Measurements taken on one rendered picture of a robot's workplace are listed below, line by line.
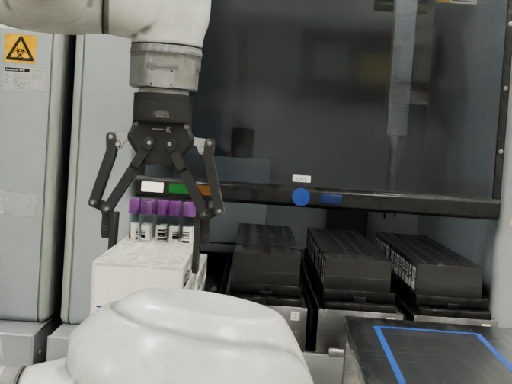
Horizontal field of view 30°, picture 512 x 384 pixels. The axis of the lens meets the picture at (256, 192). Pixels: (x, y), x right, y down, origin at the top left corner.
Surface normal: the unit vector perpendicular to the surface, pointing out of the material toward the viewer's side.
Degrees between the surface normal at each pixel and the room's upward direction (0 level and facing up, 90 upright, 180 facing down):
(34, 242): 90
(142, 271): 90
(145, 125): 90
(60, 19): 148
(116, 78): 90
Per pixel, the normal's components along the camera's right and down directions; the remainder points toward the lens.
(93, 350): -0.49, -0.60
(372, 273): -0.01, 0.05
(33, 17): -0.08, 0.87
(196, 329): 0.07, -0.66
